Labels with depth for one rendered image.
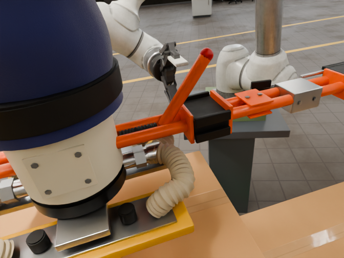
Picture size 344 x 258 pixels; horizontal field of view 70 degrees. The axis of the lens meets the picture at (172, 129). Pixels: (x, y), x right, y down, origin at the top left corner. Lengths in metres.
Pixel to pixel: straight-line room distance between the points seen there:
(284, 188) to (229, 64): 1.13
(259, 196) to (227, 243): 1.40
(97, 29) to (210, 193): 0.47
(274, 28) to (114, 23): 0.60
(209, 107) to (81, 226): 0.30
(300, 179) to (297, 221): 1.02
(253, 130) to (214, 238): 0.76
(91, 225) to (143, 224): 0.08
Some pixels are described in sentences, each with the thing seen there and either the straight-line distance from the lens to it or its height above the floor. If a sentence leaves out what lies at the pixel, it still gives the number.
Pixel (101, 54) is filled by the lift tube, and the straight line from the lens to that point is 0.33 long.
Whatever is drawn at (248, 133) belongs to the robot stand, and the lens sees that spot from 1.24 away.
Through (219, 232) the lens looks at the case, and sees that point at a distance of 0.58.
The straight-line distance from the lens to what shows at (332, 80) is 0.65.
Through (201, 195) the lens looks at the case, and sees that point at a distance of 0.64.
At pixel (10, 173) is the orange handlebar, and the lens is 0.46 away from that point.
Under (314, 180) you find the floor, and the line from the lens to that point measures 2.18.
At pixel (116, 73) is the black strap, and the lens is 0.36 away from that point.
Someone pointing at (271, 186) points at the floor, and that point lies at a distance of 2.04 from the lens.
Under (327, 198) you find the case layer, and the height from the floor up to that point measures 0.54.
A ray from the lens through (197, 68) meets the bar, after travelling 0.43.
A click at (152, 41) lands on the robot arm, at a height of 1.24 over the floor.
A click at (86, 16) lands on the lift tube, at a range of 0.33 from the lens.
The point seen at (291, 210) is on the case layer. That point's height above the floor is 0.54.
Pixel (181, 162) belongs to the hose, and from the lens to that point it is 0.44.
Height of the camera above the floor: 1.43
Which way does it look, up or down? 33 degrees down
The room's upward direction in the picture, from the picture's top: 6 degrees counter-clockwise
